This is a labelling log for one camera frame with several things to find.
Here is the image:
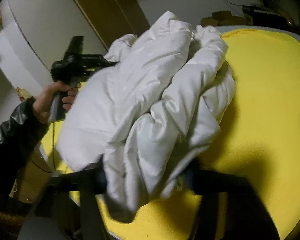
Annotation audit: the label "black jacket left forearm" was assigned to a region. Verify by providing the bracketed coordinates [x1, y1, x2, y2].
[0, 97, 48, 200]

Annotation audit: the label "person's left hand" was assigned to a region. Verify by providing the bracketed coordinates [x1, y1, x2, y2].
[32, 81, 81, 124]

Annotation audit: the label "brown cardboard boxes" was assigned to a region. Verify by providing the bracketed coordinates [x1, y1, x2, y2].
[200, 10, 247, 27]

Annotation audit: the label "black and yellow box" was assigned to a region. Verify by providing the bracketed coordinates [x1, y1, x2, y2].
[242, 5, 292, 29]

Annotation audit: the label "white puffer jacket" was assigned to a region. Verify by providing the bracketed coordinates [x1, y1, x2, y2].
[56, 11, 235, 223]

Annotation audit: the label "yellow table cloth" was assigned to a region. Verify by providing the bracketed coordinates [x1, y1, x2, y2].
[38, 28, 300, 240]

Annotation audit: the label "wooden wardrobe door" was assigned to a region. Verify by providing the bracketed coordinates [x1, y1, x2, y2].
[73, 0, 150, 48]

